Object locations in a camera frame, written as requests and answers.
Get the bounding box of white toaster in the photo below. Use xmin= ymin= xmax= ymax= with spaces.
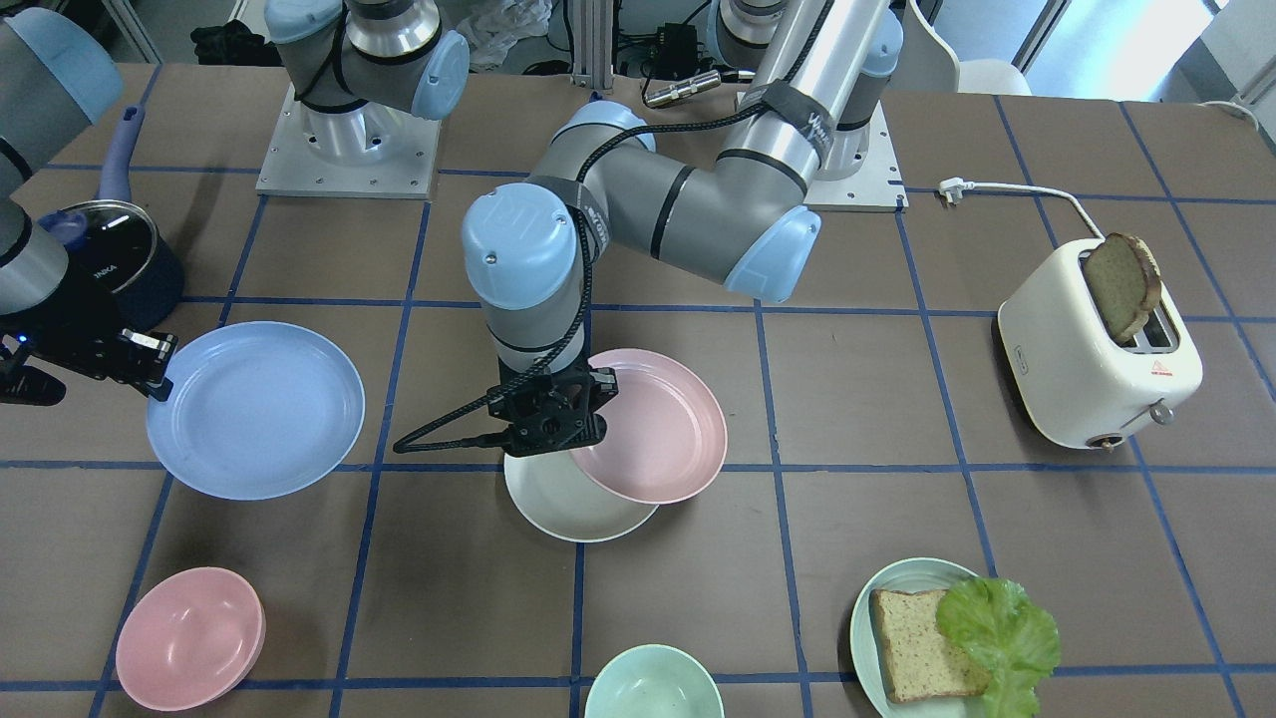
xmin=995 ymin=238 xmax=1203 ymax=450

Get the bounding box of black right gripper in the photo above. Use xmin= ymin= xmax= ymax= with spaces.
xmin=1 ymin=289 xmax=177 ymax=406

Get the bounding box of green lettuce leaf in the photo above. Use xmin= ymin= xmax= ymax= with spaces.
xmin=937 ymin=576 xmax=1062 ymax=717

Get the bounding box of pink plate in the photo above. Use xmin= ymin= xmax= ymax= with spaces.
xmin=569 ymin=347 xmax=729 ymax=505

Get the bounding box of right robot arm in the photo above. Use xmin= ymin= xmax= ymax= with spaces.
xmin=1 ymin=6 xmax=185 ymax=406

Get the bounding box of green plate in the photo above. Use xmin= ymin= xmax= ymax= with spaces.
xmin=849 ymin=557 xmax=985 ymax=717

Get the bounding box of bread slice in toaster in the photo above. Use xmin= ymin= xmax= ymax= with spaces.
xmin=1082 ymin=232 xmax=1162 ymax=346

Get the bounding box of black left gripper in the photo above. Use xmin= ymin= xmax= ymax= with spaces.
xmin=486 ymin=365 xmax=618 ymax=458

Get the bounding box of white plate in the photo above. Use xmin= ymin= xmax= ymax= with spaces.
xmin=504 ymin=453 xmax=657 ymax=542

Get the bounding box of blue pot with lid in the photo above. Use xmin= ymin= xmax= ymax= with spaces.
xmin=37 ymin=105 xmax=185 ymax=332

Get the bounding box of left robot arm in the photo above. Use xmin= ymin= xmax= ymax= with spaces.
xmin=461 ymin=1 xmax=903 ymax=457

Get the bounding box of bread slice on plate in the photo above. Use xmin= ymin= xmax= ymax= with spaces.
xmin=870 ymin=589 xmax=991 ymax=703

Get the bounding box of white toaster plug cable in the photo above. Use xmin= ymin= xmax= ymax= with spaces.
xmin=939 ymin=179 xmax=1106 ymax=240

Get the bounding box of blue plate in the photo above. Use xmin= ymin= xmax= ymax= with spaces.
xmin=145 ymin=321 xmax=365 ymax=501

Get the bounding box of pink bowl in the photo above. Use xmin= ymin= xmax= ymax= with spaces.
xmin=115 ymin=566 xmax=267 ymax=712

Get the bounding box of green bowl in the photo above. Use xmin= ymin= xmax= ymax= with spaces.
xmin=584 ymin=644 xmax=725 ymax=717

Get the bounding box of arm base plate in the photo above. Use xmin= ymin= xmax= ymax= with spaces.
xmin=255 ymin=87 xmax=441 ymax=200
xmin=805 ymin=105 xmax=909 ymax=212

